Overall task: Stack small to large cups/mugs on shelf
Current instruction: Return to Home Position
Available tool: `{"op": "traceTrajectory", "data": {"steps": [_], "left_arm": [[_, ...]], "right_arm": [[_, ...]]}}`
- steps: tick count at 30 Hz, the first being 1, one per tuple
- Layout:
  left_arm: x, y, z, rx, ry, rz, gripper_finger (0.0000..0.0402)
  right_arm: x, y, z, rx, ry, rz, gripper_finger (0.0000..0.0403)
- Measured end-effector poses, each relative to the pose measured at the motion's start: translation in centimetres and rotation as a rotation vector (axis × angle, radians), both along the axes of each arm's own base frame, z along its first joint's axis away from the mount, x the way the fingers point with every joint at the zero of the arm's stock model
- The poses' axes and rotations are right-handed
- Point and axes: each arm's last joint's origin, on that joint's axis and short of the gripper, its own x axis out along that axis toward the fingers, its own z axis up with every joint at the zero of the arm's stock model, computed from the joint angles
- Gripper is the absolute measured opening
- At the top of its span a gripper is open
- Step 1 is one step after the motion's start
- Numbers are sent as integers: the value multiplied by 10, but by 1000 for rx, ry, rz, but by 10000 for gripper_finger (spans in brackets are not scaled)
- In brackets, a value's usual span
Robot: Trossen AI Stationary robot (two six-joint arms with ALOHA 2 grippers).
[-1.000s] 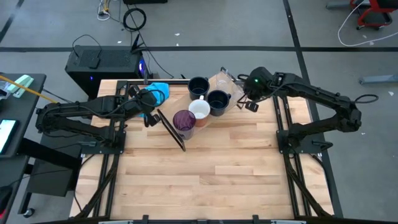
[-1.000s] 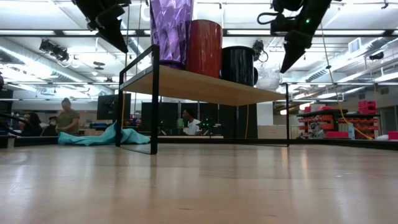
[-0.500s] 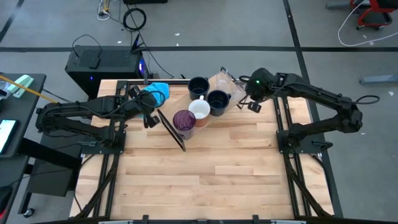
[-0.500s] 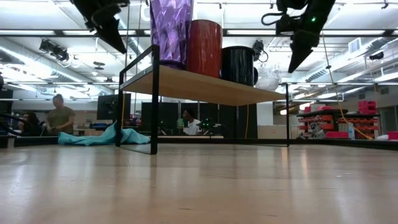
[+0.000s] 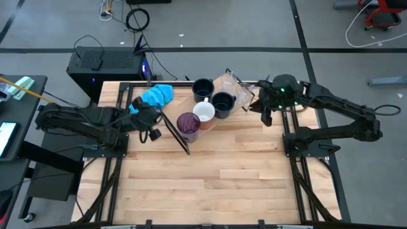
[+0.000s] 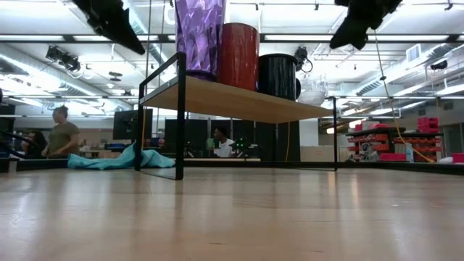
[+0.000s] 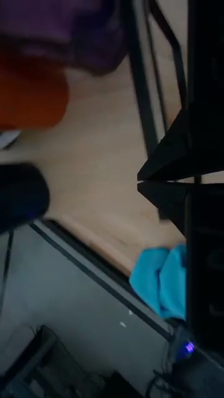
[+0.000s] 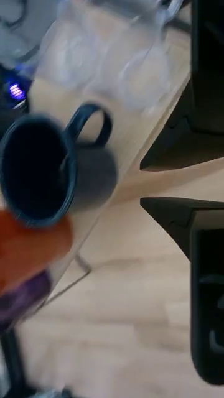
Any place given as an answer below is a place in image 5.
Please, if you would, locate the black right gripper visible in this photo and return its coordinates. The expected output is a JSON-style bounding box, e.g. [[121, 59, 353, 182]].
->
[[249, 81, 282, 127]]

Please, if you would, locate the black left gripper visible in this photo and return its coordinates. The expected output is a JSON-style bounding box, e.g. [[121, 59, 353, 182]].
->
[[128, 96, 163, 142]]

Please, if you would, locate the small clear plastic cup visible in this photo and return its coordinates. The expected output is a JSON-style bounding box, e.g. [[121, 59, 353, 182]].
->
[[235, 83, 254, 104], [220, 73, 238, 94]]

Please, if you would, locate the black mug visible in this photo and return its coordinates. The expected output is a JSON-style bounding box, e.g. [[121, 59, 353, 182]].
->
[[210, 92, 237, 120], [191, 78, 216, 103]]

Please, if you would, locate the translucent purple plastic cup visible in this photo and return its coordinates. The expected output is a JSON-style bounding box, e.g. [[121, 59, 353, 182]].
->
[[176, 112, 202, 144]]

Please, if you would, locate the white and orange mug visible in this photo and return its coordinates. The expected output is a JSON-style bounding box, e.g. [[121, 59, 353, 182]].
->
[[193, 97, 216, 130]]

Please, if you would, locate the blue cloth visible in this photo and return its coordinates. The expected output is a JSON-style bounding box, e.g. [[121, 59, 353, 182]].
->
[[128, 83, 174, 115]]

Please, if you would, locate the black computer tower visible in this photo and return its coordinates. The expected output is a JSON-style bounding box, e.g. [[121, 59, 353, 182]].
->
[[66, 46, 149, 104]]

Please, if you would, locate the black antenna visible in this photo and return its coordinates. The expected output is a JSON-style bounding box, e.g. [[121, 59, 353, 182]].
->
[[132, 34, 150, 57]]

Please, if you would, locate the black flat floor stand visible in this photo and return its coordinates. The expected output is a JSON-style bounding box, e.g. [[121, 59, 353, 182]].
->
[[27, 123, 85, 202]]

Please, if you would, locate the black side desk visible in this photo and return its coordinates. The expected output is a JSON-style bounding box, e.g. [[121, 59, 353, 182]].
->
[[0, 74, 48, 229]]

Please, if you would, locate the mint green stapler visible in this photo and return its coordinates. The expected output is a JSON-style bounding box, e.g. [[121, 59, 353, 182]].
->
[[6, 76, 35, 101]]

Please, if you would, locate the long grey bar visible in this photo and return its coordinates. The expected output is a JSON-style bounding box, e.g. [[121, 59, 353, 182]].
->
[[368, 75, 407, 87]]

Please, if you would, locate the short grey bar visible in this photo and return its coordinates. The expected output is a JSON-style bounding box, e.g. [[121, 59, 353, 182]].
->
[[333, 1, 362, 10]]

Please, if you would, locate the smartphone with lit screen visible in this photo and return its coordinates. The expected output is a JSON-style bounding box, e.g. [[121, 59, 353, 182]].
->
[[0, 121, 19, 159]]

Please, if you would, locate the clear plastic item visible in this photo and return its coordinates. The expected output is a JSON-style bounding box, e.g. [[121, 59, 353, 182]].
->
[[0, 81, 12, 103]]

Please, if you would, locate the red metal stand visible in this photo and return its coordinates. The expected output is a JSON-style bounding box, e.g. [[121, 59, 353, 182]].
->
[[357, 0, 407, 32]]

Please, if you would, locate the wooden shelf with black frame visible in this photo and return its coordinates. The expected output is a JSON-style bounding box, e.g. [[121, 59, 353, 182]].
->
[[160, 67, 256, 156]]

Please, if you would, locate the black aluminium table frame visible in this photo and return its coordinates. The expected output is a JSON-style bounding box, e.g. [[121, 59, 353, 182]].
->
[[76, 81, 343, 229]]

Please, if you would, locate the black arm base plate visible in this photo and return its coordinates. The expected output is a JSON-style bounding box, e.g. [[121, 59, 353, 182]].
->
[[83, 132, 130, 159], [282, 132, 341, 158]]

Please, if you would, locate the coiled black cable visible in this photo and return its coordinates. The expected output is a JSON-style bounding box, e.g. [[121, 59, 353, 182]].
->
[[125, 8, 151, 33]]

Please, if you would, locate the black router cable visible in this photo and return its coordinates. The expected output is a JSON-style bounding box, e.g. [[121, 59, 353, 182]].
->
[[73, 34, 106, 61]]

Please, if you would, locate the white cable bundle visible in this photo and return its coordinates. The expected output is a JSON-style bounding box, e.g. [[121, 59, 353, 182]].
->
[[98, 0, 114, 22]]

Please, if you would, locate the long white cable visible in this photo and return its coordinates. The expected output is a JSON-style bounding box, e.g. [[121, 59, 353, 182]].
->
[[345, 0, 407, 49]]

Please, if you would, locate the yellow cord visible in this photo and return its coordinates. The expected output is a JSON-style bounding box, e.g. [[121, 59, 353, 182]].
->
[[0, 77, 57, 104]]

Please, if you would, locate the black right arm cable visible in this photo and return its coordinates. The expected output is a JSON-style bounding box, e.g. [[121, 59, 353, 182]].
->
[[373, 104, 402, 117]]

